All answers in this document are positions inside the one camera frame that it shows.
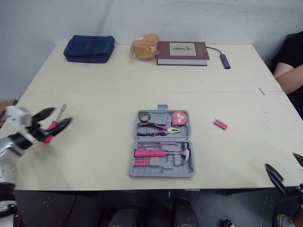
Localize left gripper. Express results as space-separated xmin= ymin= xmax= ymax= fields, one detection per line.
xmin=25 ymin=107 xmax=73 ymax=144

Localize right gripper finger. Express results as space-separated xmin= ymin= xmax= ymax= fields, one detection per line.
xmin=293 ymin=152 xmax=303 ymax=166
xmin=264 ymin=163 xmax=288 ymax=195

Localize pink handled screwdriver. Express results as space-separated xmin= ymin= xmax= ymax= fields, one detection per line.
xmin=43 ymin=104 xmax=68 ymax=144

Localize grey tool case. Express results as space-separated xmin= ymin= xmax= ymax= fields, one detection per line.
xmin=129 ymin=104 xmax=197 ymax=178

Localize thin metal tool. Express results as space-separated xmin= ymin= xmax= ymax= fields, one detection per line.
xmin=138 ymin=141 xmax=183 ymax=148

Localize navy blue fabric pouch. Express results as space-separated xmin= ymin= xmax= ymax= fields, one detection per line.
xmin=63 ymin=35 xmax=116 ymax=64

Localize person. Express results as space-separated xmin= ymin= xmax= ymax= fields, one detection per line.
xmin=271 ymin=30 xmax=303 ymax=119

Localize black tape roll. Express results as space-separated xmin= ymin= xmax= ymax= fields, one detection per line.
xmin=138 ymin=112 xmax=152 ymax=122

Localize pink and black pliers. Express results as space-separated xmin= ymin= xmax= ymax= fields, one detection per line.
xmin=136 ymin=122 xmax=182 ymax=138

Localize pink tape measure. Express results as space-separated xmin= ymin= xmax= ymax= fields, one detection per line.
xmin=170 ymin=111 xmax=188 ymax=126

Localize orange bread pack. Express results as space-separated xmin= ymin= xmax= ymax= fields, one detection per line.
xmin=130 ymin=34 xmax=160 ymax=61

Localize dark grey usb hub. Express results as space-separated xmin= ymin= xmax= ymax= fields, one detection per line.
xmin=219 ymin=53 xmax=231 ymax=70

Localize robot body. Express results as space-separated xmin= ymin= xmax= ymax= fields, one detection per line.
xmin=94 ymin=197 xmax=200 ymax=227

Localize dark red hardcover book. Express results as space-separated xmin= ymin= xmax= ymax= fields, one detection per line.
xmin=156 ymin=41 xmax=210 ymax=67

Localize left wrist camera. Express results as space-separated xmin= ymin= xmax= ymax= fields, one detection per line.
xmin=5 ymin=106 xmax=33 ymax=139

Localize pink handled claw hammer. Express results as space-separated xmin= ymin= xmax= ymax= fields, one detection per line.
xmin=134 ymin=142 xmax=192 ymax=165

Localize black hub cable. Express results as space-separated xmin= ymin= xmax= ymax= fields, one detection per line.
xmin=205 ymin=46 xmax=223 ymax=56

